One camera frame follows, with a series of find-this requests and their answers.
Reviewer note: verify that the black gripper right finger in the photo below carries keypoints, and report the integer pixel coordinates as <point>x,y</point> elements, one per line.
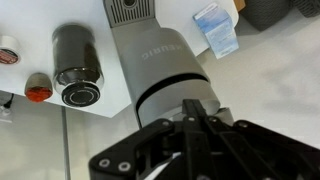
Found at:
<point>208,140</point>

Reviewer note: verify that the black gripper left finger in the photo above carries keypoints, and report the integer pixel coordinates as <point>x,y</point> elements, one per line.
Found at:
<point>189,133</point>

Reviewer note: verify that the gray Keurig coffee maker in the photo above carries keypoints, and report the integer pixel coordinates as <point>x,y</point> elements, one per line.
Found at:
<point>160,63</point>

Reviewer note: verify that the coffee jar with chrome lid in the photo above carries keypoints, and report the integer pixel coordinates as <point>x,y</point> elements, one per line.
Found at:
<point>77,63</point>

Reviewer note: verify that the white coffee pod red lid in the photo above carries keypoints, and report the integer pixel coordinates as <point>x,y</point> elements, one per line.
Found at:
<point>8,50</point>

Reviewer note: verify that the blue tissue pack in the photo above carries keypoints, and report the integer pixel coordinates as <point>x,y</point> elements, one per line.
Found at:
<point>218,31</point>

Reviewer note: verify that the thin metal pole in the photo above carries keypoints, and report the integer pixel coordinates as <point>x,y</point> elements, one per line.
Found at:
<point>66,143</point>

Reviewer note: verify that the gray fabric couch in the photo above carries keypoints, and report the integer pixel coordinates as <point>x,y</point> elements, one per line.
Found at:
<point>266,8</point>

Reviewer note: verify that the small cup with red filling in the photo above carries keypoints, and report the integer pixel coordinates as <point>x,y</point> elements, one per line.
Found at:
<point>38,88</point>

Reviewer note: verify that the white wall outlet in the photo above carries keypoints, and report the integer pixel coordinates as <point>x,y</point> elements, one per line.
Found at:
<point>4,115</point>

